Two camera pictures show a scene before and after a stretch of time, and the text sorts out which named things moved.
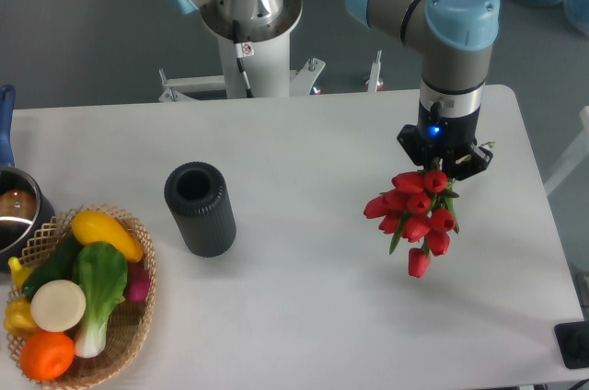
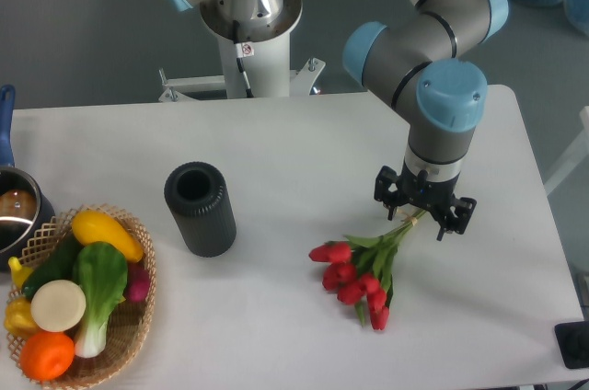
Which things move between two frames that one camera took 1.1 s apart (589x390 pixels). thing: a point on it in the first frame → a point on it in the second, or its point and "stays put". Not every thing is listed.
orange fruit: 46,356 stays put
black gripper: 450,139 → 435,198
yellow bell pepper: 18,322 stays put
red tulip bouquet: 418,211 → 360,270
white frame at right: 579,154 stays put
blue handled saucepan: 26,215 stays put
